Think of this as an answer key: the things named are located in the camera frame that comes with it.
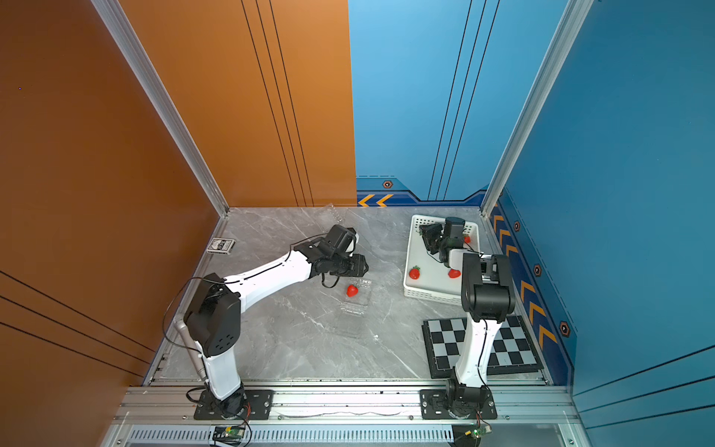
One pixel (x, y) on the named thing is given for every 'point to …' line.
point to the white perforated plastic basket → (425, 276)
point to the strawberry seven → (414, 272)
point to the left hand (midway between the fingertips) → (365, 264)
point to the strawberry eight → (351, 291)
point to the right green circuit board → (478, 431)
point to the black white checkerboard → (513, 351)
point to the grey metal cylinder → (191, 345)
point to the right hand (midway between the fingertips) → (421, 228)
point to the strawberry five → (453, 274)
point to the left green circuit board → (230, 435)
